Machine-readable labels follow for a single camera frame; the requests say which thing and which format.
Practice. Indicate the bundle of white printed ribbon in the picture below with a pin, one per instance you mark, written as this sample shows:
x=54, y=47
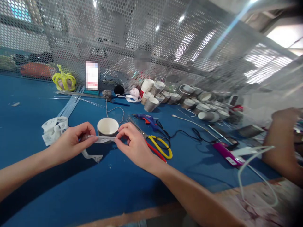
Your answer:
x=53, y=128

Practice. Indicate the person's left thumb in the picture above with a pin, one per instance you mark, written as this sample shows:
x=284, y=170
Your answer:
x=88, y=137

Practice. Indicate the orange cushion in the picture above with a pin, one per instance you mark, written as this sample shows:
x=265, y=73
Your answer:
x=35, y=69

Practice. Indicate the yellow pipe cleaner crown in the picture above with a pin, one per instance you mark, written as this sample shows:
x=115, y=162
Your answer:
x=64, y=80

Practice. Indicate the purple flat box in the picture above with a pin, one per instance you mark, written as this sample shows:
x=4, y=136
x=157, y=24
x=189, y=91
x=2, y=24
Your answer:
x=228, y=154

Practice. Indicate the person's right fingers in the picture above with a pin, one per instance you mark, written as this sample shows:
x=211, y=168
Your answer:
x=125, y=149

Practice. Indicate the person's left index finger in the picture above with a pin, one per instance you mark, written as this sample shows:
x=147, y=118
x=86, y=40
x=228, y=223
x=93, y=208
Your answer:
x=86, y=127

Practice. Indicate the person's right hand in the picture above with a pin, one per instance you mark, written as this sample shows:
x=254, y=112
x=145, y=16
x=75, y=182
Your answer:
x=138, y=146

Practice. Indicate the blue pen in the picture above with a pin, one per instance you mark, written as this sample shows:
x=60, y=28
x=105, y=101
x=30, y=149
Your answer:
x=120, y=103

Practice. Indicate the metal rod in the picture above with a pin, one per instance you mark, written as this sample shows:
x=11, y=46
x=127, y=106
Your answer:
x=221, y=135

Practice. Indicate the perforated metal screen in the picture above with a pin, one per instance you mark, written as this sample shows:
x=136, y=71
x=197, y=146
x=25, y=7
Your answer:
x=151, y=42

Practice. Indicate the bunch of clear glue sticks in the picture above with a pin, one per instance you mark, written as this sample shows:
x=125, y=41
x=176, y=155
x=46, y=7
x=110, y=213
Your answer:
x=71, y=101

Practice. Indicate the pile of wrapped paper cups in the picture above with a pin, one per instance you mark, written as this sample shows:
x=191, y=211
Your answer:
x=189, y=101

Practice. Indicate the person's left fingers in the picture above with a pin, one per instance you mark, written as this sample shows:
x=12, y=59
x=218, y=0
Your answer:
x=84, y=147

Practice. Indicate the white lace ribbon strip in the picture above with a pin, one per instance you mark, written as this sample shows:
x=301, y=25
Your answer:
x=104, y=139

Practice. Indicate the person's left hand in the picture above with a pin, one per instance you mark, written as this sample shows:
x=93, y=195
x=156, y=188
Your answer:
x=66, y=144

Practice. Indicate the silver metal tray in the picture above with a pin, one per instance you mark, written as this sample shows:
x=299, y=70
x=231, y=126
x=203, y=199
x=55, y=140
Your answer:
x=251, y=131

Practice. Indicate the white satin ribbon coil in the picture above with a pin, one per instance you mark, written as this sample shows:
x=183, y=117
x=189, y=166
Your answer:
x=132, y=95

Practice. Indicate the black pompom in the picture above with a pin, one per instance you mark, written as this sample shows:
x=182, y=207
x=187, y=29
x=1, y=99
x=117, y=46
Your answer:
x=119, y=89

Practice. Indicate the person's right thumb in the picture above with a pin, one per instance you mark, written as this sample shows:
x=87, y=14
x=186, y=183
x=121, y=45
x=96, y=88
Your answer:
x=121, y=142

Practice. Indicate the upright smartphone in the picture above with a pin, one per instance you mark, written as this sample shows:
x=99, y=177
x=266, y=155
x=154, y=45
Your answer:
x=92, y=75

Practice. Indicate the person's right index finger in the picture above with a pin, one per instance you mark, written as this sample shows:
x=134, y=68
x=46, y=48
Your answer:
x=125, y=128

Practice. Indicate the blue hot glue gun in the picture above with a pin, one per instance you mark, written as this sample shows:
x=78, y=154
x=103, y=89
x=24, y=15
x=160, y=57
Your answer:
x=148, y=119

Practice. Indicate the grey twine ball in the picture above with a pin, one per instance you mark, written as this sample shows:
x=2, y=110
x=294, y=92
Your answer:
x=107, y=93

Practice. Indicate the white paper cup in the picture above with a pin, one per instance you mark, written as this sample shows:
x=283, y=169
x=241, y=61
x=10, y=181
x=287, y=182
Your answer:
x=107, y=126

